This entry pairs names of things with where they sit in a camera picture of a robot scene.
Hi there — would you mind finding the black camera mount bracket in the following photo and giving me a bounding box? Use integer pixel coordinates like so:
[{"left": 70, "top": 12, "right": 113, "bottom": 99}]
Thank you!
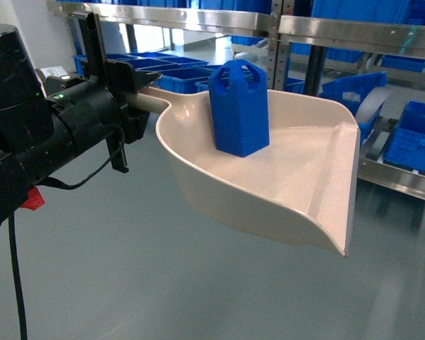
[{"left": 73, "top": 11, "right": 129, "bottom": 174}]

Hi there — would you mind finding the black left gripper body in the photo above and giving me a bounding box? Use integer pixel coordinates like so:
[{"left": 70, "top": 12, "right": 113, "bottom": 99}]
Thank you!
[{"left": 38, "top": 62, "right": 149, "bottom": 156}]

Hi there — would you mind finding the black cable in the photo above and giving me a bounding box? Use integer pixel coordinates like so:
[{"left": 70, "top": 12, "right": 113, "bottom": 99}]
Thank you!
[{"left": 7, "top": 124, "right": 126, "bottom": 340}]

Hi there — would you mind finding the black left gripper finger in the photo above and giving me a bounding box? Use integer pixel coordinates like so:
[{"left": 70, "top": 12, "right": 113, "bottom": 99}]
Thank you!
[{"left": 132, "top": 70, "right": 162, "bottom": 94}]

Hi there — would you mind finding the beige plastic dustpan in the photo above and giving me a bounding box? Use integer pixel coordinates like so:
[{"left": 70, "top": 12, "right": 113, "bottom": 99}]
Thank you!
[{"left": 128, "top": 87, "right": 360, "bottom": 256}]

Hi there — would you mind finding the stainless steel shelf rack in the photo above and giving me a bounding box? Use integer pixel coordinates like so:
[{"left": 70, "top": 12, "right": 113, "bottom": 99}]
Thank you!
[{"left": 46, "top": 0, "right": 425, "bottom": 205}]

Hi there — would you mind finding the red plastic tag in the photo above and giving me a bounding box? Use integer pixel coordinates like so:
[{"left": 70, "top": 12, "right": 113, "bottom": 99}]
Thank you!
[{"left": 20, "top": 186, "right": 45, "bottom": 211}]

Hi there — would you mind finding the blue bin on rack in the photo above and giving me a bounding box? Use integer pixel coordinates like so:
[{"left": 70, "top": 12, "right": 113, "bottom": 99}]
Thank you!
[
  {"left": 383, "top": 101, "right": 425, "bottom": 173},
  {"left": 155, "top": 68, "right": 211, "bottom": 94}
]

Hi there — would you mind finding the blue plastic part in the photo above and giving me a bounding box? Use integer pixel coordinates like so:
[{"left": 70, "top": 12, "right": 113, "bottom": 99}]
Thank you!
[{"left": 208, "top": 59, "right": 270, "bottom": 157}]

